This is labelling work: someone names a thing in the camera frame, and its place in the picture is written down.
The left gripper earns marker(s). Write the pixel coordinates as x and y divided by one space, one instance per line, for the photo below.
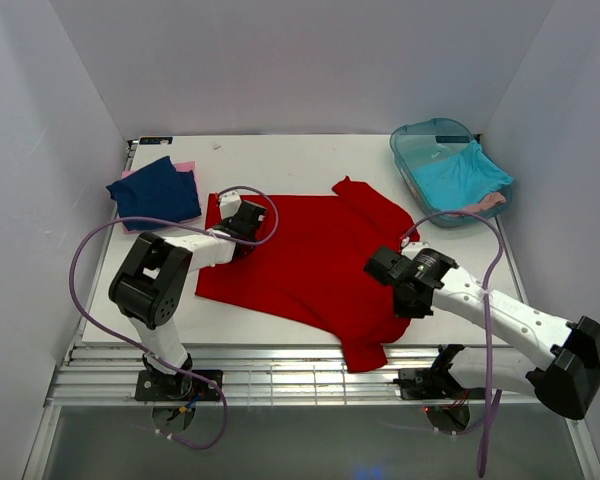
253 220

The teal plastic bin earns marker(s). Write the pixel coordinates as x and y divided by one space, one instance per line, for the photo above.
419 144

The red t shirt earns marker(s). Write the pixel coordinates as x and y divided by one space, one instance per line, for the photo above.
312 269

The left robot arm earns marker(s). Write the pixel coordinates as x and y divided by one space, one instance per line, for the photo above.
148 286

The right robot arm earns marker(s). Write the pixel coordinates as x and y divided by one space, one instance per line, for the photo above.
550 358

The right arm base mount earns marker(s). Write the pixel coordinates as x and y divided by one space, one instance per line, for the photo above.
427 383

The navy blue folded t shirt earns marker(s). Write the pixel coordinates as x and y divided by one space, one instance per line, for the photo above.
152 192

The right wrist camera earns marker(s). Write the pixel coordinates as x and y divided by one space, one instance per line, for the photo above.
411 248

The pink folded t shirt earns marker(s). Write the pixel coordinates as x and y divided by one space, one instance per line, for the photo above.
182 167

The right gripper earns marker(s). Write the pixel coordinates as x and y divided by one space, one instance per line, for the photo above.
380 262

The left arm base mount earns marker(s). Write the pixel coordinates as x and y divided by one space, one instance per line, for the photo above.
148 389

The salmon pink t shirt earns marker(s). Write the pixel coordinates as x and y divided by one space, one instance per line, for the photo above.
490 201

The turquoise t shirt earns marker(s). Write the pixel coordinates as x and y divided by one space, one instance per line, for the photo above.
462 179

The aluminium rail frame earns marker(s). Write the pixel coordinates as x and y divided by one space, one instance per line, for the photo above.
295 410

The blue label sticker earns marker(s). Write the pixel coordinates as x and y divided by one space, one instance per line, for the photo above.
154 140

